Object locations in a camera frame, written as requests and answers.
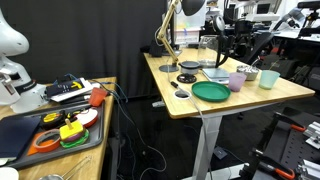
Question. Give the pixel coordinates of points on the purple translucent cup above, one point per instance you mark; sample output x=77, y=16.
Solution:
x=236, y=81

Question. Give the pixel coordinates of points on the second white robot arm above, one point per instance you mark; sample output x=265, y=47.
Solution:
x=17, y=88

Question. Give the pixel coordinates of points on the green plastic plate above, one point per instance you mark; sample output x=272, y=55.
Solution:
x=210, y=91

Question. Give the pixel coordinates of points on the orange plastic cup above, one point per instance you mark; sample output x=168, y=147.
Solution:
x=97, y=96

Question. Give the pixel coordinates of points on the teal translucent cup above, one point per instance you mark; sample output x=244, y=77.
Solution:
x=268, y=78

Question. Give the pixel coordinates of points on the white ringed desk grommet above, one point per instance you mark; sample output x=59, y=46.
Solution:
x=182, y=95

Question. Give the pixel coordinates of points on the black round lid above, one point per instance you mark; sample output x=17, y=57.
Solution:
x=186, y=78

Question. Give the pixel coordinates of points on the white digital kitchen scale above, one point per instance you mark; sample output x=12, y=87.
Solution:
x=217, y=75

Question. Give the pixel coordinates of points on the glass electric kettle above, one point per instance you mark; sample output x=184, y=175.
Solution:
x=211, y=46

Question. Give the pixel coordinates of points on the red white round disc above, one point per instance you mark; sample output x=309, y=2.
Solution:
x=88, y=117

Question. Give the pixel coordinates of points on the dark grey tray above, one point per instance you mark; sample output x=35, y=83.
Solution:
x=96, y=136

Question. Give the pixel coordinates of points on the black and wood desk lamp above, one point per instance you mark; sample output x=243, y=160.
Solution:
x=166, y=32

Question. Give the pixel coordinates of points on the metal tin bowl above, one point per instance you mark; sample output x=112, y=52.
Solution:
x=250, y=72

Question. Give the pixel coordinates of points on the toy stacked burger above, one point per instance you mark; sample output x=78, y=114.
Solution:
x=73, y=134

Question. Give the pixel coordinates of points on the black controller box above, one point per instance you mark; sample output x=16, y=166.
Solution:
x=64, y=87

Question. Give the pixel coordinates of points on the yellow black tape measure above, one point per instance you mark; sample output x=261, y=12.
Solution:
x=52, y=120

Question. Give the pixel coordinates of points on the orange tape roll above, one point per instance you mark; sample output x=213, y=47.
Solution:
x=47, y=141

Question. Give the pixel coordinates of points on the dark blue notebook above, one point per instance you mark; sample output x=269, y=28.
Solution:
x=15, y=134

